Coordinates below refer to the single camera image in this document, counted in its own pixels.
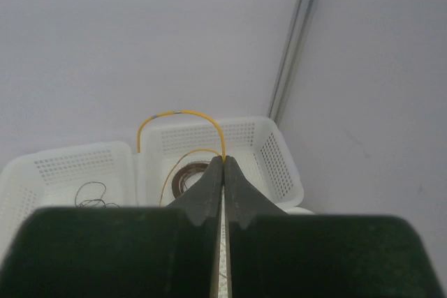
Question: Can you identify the loose black cable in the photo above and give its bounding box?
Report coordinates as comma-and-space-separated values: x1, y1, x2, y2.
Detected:
75, 181, 122, 210

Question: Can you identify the white rounded perforated basket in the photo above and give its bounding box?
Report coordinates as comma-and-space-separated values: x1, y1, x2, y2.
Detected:
284, 207, 314, 215

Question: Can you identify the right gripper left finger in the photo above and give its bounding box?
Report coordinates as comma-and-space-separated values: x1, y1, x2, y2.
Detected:
1, 156, 224, 297

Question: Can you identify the white rectangular basket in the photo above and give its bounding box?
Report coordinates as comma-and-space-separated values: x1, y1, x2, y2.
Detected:
136, 115, 304, 209
1, 142, 138, 251

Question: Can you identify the right aluminium frame post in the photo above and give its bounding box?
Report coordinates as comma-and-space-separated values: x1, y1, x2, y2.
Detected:
268, 0, 314, 124

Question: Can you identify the white rectangular basket left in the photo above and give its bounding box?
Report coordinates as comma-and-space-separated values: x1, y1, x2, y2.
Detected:
1, 142, 138, 251

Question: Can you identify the white rectangular basket right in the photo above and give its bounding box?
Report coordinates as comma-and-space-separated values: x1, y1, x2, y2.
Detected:
136, 115, 304, 209

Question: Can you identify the coiled brown cable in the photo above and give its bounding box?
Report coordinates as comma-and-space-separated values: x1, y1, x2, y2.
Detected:
170, 161, 210, 204

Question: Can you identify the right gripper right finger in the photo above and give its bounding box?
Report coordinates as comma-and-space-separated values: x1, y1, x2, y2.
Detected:
224, 156, 444, 297

